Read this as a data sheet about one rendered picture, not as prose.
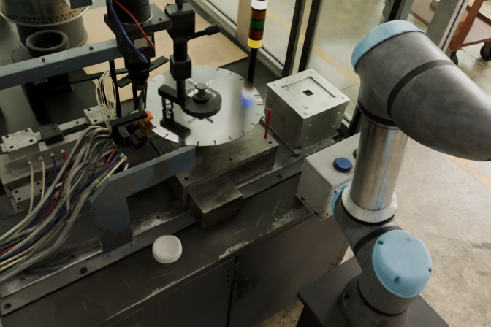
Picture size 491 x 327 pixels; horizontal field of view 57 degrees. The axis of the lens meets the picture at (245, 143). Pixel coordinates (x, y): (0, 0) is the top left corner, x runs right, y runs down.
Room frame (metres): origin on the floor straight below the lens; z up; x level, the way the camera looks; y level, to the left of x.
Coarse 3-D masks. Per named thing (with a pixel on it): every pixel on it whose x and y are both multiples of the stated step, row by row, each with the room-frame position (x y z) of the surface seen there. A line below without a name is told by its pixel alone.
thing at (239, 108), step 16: (160, 80) 0.99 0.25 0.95; (192, 80) 1.01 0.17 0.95; (208, 80) 1.02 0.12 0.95; (224, 80) 1.02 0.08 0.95; (240, 80) 1.03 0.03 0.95; (160, 96) 0.92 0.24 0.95; (224, 96) 0.95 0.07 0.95; (240, 96) 0.96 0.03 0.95; (256, 96) 0.97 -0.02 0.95; (160, 112) 0.86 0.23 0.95; (176, 112) 0.86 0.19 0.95; (224, 112) 0.89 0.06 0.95; (240, 112) 0.89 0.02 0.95; (256, 112) 0.90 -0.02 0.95; (160, 128) 0.80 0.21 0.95; (176, 128) 0.81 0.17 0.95; (192, 128) 0.81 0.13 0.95; (208, 128) 0.82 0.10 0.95; (224, 128) 0.83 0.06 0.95; (240, 128) 0.83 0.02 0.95; (208, 144) 0.77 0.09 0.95
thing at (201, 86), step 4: (188, 80) 0.94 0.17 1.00; (212, 80) 0.95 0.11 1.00; (192, 84) 0.93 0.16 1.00; (196, 84) 0.93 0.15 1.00; (200, 84) 0.92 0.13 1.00; (204, 84) 0.93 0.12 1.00; (208, 84) 0.94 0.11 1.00; (196, 88) 0.91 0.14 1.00; (200, 88) 0.91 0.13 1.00; (204, 88) 0.91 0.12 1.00; (192, 92) 0.89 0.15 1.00; (196, 92) 0.90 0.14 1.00; (200, 92) 0.91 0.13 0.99; (204, 92) 0.91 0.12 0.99; (208, 92) 0.90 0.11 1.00; (200, 96) 0.91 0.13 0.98; (204, 96) 0.91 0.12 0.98; (212, 96) 0.89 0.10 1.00
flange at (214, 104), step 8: (192, 88) 0.96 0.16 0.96; (208, 88) 0.97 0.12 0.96; (192, 96) 0.91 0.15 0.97; (208, 96) 0.91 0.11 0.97; (216, 96) 0.94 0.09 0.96; (192, 104) 0.89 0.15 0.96; (200, 104) 0.89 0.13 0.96; (208, 104) 0.90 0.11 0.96; (216, 104) 0.90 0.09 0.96; (192, 112) 0.87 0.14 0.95; (200, 112) 0.87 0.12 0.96; (208, 112) 0.87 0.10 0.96
